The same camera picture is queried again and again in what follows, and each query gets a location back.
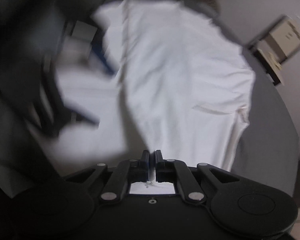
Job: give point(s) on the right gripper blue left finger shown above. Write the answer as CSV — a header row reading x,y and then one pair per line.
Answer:
x,y
139,168

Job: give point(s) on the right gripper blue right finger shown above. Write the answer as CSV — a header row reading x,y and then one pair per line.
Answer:
x,y
164,170

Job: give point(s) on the white long-sleeve shirt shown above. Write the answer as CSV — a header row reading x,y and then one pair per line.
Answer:
x,y
179,86

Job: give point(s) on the white wooden chair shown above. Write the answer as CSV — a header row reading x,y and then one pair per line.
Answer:
x,y
275,45

